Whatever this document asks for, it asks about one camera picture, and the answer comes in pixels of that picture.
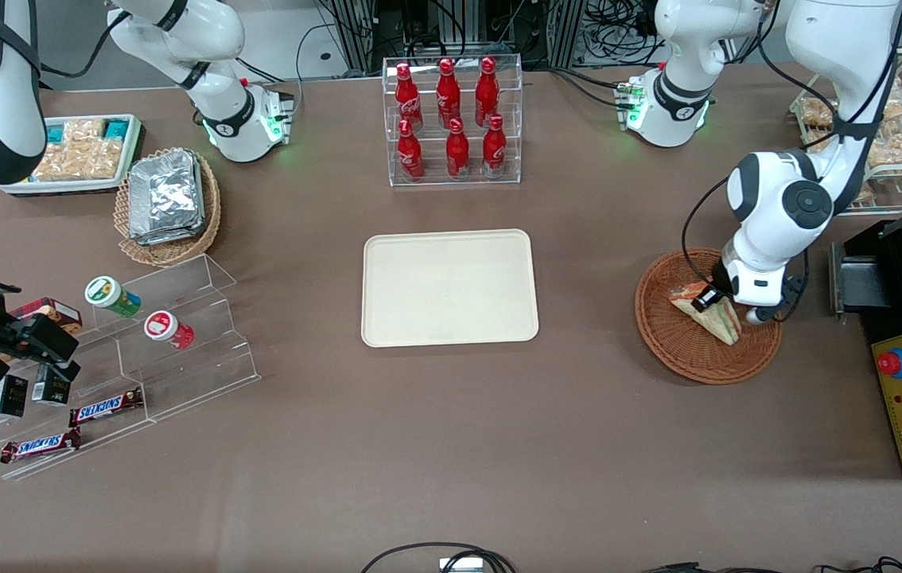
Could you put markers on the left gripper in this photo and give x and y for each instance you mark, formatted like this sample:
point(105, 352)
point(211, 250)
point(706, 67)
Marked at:
point(718, 284)

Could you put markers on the triangular sandwich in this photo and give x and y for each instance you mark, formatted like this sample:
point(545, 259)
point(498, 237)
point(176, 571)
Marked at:
point(725, 325)

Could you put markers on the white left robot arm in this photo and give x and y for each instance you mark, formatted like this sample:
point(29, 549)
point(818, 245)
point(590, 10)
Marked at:
point(697, 48)

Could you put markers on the round brown wicker basket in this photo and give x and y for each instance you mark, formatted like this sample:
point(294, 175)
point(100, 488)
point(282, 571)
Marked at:
point(697, 358)

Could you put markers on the light oval wicker basket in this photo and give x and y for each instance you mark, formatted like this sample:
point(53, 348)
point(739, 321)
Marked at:
point(169, 253)

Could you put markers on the white rectangular snack tray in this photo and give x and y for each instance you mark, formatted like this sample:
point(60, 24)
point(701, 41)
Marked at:
point(61, 188)

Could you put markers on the beige plastic tray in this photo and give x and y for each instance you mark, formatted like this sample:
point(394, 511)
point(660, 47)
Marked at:
point(449, 288)

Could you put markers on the small black box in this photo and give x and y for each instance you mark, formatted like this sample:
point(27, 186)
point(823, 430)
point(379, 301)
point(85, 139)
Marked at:
point(9, 396)
point(52, 388)

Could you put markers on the red brown carton box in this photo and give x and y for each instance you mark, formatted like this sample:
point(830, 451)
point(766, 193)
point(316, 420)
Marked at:
point(57, 312)

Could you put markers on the brown snickers bar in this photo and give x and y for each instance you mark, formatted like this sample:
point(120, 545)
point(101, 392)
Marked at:
point(39, 446)
point(105, 407)

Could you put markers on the green lidded snack cup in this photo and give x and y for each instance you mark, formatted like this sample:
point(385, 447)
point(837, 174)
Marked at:
point(109, 294)

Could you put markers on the red lidded snack cup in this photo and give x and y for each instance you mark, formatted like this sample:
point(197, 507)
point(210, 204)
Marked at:
point(165, 328)

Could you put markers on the clear acrylic stepped display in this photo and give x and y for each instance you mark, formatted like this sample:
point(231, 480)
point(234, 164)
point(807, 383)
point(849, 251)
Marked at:
point(196, 358)

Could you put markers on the clear fried snack bags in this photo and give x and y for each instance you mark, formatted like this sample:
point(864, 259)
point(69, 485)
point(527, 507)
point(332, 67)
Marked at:
point(81, 155)

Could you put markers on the silver foil packet stack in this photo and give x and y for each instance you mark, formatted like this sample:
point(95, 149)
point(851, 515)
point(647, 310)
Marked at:
point(166, 195)

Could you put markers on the teal snack packet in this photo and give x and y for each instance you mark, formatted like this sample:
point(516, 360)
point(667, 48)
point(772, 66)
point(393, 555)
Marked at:
point(56, 133)
point(117, 127)

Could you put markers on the red cola bottle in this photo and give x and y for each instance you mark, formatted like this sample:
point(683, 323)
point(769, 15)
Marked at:
point(410, 153)
point(494, 147)
point(448, 94)
point(487, 91)
point(409, 99)
point(457, 151)

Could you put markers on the clear acrylic bottle rack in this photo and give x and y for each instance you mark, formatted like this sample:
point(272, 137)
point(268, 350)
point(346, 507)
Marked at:
point(431, 179)

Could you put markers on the white power adapter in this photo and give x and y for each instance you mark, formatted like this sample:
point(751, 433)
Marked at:
point(460, 565)

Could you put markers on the aluminium frame rack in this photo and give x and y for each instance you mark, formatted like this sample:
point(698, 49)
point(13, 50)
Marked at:
point(359, 32)

